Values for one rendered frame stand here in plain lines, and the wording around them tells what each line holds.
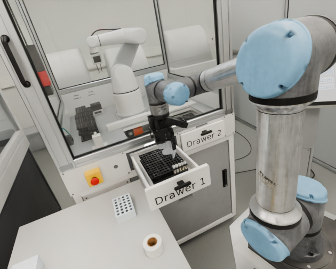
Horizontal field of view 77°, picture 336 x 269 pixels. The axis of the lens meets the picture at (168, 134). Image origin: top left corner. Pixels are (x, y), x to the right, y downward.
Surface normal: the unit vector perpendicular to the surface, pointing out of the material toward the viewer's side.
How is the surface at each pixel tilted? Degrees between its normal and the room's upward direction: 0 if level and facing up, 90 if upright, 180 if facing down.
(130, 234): 0
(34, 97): 90
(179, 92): 91
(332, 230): 3
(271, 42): 82
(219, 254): 0
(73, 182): 90
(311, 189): 10
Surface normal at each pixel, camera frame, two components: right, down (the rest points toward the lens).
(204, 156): 0.39, 0.36
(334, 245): -0.16, -0.90
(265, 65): -0.82, 0.23
